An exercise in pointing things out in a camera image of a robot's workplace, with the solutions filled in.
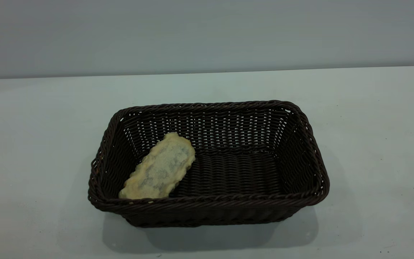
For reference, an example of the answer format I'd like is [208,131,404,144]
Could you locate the dark brown woven basket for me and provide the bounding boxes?
[88,100,330,228]

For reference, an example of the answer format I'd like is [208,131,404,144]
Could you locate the ridged golden bread roll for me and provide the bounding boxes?
[118,132,196,200]

